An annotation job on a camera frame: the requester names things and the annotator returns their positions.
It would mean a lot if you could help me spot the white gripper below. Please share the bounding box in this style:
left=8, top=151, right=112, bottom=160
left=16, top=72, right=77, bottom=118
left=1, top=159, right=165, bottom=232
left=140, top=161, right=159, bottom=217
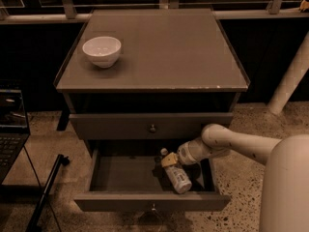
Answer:
left=161, top=138, right=208, bottom=168

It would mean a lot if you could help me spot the plastic bottle with label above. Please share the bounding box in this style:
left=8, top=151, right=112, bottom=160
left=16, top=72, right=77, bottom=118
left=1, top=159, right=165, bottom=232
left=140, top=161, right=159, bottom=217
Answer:
left=160, top=148, right=192, bottom=194

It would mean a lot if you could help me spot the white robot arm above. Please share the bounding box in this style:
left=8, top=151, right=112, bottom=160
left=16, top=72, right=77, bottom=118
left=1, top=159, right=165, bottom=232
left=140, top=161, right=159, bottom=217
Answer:
left=161, top=124, right=309, bottom=232

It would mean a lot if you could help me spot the open middle drawer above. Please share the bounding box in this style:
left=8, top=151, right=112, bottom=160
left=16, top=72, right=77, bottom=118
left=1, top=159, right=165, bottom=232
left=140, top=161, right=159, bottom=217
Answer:
left=74, top=139, right=231, bottom=212

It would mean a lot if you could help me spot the closed top drawer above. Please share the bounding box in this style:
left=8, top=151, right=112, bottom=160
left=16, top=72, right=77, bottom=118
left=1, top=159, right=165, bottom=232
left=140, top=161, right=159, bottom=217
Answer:
left=70, top=112, right=234, bottom=140

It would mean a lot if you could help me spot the grey drawer cabinet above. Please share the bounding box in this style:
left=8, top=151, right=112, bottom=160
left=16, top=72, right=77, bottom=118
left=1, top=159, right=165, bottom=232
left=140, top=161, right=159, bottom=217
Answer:
left=52, top=8, right=251, bottom=213

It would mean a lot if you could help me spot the white ceramic bowl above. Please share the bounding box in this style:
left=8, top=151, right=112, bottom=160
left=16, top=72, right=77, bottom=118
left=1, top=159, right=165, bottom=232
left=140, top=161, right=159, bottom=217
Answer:
left=82, top=36, right=122, bottom=69

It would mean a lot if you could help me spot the black stand pole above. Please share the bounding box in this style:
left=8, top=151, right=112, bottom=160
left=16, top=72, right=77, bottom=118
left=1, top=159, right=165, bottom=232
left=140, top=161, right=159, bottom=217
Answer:
left=25, top=155, right=70, bottom=232

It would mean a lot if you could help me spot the black laptop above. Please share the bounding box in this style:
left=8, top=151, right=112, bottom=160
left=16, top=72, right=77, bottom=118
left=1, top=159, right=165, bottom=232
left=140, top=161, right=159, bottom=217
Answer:
left=0, top=80, right=30, bottom=184

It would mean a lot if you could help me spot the white diagonal pole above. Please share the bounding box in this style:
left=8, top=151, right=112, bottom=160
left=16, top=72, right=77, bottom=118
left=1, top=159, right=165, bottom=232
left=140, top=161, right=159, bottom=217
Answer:
left=267, top=33, right=309, bottom=115

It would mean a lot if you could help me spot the metal window railing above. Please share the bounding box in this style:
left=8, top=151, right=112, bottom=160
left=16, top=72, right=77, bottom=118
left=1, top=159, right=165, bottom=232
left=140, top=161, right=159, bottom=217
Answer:
left=0, top=0, right=309, bottom=24

